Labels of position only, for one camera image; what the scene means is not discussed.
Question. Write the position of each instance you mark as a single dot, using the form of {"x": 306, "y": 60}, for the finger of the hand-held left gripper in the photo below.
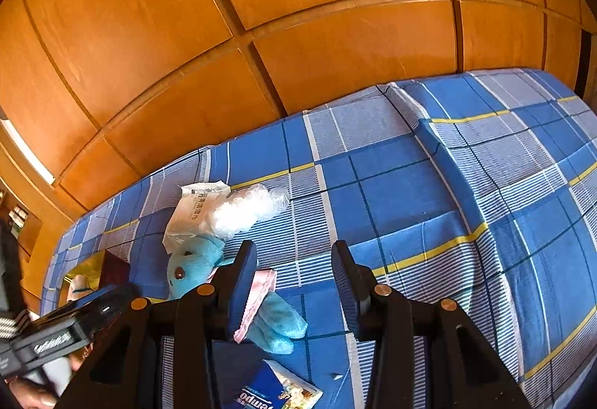
{"x": 93, "y": 304}

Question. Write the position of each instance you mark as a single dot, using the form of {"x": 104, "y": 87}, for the white plush toy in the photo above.
{"x": 79, "y": 285}

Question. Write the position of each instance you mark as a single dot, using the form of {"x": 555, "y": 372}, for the blue tissue packet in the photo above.
{"x": 266, "y": 390}

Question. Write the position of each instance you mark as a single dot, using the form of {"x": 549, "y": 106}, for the dark red box gold lining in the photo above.
{"x": 116, "y": 270}

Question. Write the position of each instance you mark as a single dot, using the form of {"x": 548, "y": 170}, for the white fluffy stuffing bag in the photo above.
{"x": 242, "y": 210}

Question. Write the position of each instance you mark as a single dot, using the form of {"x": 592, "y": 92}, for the white light strip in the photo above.
{"x": 28, "y": 152}

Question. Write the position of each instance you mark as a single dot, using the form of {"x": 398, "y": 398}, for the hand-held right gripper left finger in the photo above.
{"x": 245, "y": 292}

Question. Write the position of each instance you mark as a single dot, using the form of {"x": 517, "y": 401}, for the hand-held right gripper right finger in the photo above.
{"x": 344, "y": 287}

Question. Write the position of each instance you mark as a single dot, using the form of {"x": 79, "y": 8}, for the person's left hand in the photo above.
{"x": 35, "y": 397}

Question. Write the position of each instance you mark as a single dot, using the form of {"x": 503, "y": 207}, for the wooden wardrobe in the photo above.
{"x": 186, "y": 40}

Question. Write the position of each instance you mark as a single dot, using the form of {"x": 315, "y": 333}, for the wooden wall shelf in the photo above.
{"x": 18, "y": 217}

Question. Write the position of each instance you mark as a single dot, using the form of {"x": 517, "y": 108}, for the white plastic packet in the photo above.
{"x": 191, "y": 213}

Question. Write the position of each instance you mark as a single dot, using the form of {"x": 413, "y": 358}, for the blue plush toy pink dress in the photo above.
{"x": 191, "y": 264}

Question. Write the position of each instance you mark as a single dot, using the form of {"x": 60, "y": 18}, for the blue plaid bed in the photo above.
{"x": 419, "y": 185}

